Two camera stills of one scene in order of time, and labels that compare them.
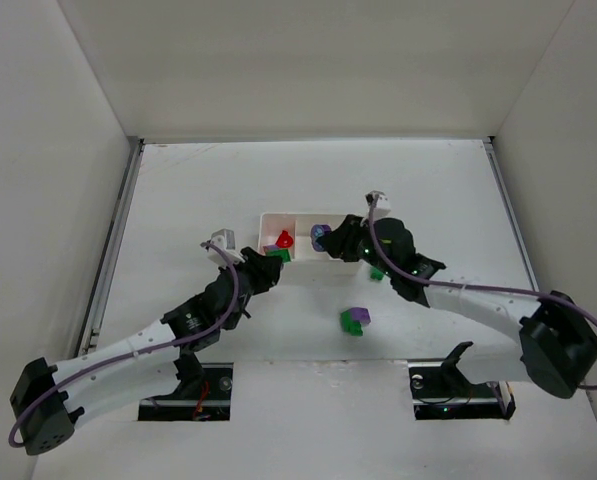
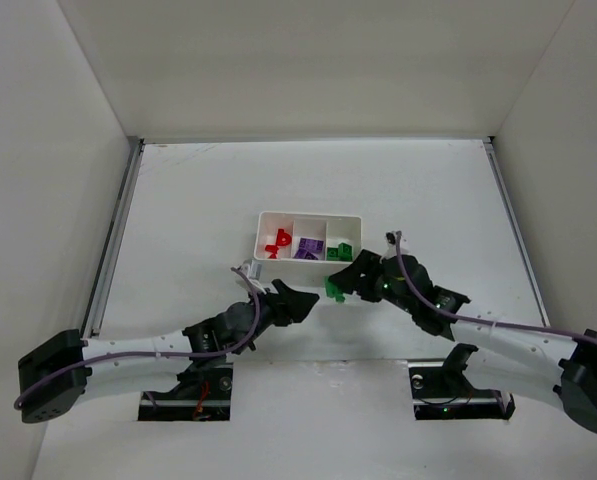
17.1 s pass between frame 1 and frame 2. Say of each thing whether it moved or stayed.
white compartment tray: stayed
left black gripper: moved
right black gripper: moved
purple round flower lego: moved
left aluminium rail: stayed
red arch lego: stayed
